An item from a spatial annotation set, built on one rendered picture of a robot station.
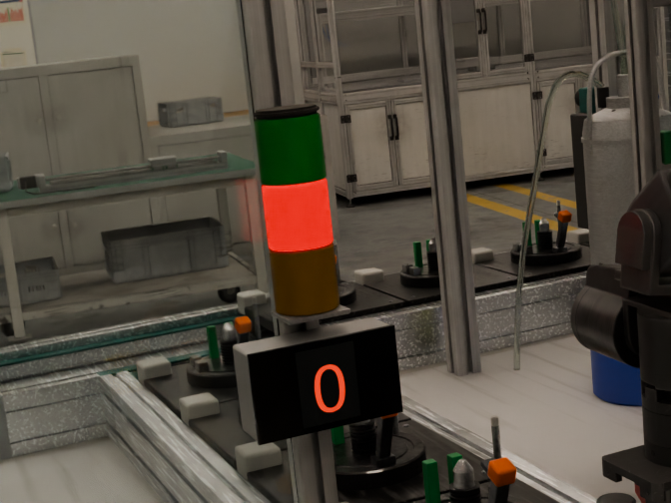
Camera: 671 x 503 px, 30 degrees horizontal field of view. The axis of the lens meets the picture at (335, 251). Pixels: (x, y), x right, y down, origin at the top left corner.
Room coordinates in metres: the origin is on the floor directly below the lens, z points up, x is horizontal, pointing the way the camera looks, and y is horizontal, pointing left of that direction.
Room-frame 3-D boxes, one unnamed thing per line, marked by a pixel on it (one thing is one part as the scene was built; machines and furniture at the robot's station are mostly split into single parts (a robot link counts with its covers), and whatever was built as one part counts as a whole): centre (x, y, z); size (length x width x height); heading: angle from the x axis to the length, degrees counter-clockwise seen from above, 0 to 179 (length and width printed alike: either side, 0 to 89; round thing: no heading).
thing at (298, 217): (0.94, 0.03, 1.33); 0.05 x 0.05 x 0.05
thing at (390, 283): (2.34, -0.19, 1.01); 0.24 x 0.24 x 0.13; 22
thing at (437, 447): (1.37, -0.01, 1.01); 0.24 x 0.24 x 0.13; 22
